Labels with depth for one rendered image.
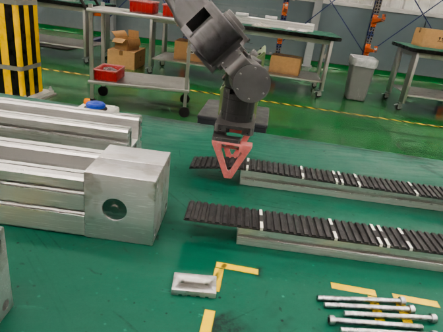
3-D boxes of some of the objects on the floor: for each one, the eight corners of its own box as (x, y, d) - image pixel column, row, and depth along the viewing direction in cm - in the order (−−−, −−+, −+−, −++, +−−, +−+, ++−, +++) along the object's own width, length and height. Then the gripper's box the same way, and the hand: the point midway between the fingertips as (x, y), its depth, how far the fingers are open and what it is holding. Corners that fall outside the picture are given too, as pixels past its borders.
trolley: (189, 103, 419) (198, 0, 379) (188, 118, 369) (198, 2, 329) (89, 93, 407) (88, -13, 367) (75, 108, 357) (71, -13, 317)
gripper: (260, 97, 61) (246, 186, 67) (260, 83, 73) (248, 160, 79) (217, 91, 62) (206, 180, 68) (224, 78, 73) (215, 155, 79)
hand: (229, 165), depth 73 cm, fingers open, 8 cm apart
